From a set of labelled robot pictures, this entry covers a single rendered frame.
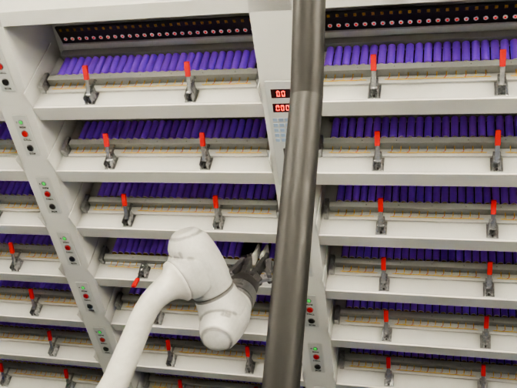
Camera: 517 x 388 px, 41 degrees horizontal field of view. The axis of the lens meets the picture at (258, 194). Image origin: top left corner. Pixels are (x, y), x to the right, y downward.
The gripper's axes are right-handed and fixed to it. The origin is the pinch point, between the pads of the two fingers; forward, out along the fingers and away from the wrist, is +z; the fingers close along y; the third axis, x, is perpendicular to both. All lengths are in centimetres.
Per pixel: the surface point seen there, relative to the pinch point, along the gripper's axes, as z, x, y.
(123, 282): -2.2, 10.3, 42.8
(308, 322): -1.2, 20.4, -12.7
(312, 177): -119, -70, -41
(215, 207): -5.8, -16.7, 9.5
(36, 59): -8, -58, 52
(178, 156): -6.7, -31.4, 17.6
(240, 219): -3.1, -12.2, 3.7
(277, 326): -126, -63, -40
